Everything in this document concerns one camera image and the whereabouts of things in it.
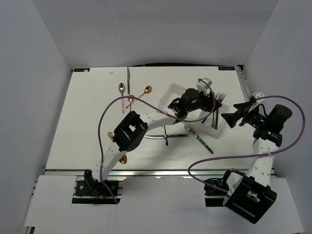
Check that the silver knife dark patterned handle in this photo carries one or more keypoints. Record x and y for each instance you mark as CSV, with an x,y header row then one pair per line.
x,y
128,80

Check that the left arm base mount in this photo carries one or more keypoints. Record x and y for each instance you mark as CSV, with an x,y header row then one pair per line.
x,y
99,195

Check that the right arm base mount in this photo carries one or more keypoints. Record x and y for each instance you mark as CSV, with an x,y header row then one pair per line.
x,y
214,192

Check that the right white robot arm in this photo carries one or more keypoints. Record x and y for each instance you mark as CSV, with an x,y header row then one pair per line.
x,y
256,180

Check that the blue metallic fork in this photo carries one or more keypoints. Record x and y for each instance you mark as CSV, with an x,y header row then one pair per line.
x,y
220,97

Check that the long gold spoon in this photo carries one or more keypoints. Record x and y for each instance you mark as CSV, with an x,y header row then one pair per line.
x,y
147,90

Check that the silver fork green patterned handle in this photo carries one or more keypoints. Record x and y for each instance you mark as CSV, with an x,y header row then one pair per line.
x,y
216,118

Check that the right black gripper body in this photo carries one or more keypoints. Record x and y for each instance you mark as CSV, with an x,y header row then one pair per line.
x,y
253,118

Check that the aluminium rail right side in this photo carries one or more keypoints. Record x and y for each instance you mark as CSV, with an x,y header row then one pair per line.
x,y
243,82

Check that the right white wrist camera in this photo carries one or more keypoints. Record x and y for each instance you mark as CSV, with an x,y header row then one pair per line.
x,y
254,98

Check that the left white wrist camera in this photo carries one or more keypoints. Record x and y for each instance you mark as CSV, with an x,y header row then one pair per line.
x,y
203,85

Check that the blue label sticker left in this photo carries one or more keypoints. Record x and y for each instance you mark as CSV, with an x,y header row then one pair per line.
x,y
81,70

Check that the silver spoon green patterned handle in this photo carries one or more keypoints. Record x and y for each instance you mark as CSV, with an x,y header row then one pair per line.
x,y
190,129

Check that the ornate gold spoon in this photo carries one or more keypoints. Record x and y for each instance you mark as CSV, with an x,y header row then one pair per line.
x,y
123,159

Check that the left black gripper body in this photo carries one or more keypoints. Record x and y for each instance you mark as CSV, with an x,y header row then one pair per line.
x,y
202,102

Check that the dark blue purple spoon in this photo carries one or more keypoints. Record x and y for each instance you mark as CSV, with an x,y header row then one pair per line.
x,y
165,136

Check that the gold bowl purple handle spoon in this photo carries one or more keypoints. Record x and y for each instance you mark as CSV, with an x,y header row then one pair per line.
x,y
130,99

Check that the silver knife green patterned handle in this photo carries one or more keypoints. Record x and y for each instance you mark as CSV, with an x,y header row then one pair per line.
x,y
162,136

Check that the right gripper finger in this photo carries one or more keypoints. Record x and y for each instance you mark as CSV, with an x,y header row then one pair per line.
x,y
242,107
232,118

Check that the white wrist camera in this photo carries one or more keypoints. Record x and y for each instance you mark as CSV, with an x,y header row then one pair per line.
x,y
203,85
254,98

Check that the white three-compartment tray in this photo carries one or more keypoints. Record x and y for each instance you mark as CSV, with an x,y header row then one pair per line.
x,y
176,91

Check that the blue label sticker right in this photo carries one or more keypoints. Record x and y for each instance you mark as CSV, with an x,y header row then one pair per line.
x,y
226,68

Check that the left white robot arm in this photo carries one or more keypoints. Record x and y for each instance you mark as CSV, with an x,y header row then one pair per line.
x,y
132,129

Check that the blue label sticker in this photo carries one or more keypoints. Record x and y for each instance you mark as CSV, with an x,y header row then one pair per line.
x,y
81,70
226,68

